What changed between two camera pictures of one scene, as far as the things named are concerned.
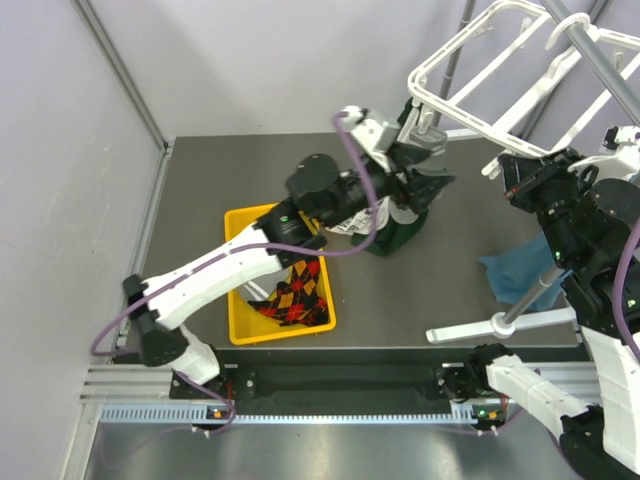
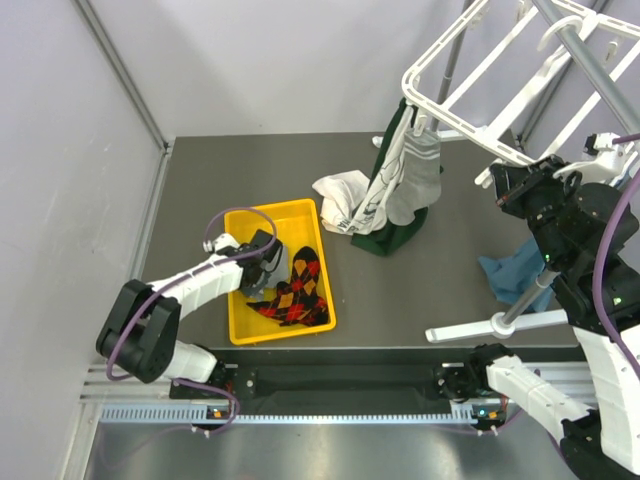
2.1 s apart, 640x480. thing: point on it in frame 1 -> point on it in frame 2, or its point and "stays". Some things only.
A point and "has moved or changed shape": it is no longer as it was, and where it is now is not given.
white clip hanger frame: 520,81 has moved or changed shape
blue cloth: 516,274 stays
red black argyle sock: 297,301 stays
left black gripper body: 403,195 -> 251,288
